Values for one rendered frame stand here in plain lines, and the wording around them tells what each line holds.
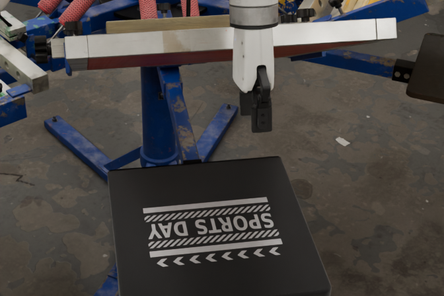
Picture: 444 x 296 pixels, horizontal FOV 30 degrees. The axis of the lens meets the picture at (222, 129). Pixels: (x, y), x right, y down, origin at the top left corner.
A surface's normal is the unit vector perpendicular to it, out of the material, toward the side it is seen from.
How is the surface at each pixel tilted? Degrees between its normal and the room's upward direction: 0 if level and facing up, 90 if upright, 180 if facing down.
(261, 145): 0
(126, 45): 58
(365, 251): 0
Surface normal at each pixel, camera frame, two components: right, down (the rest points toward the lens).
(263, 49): 0.29, 0.19
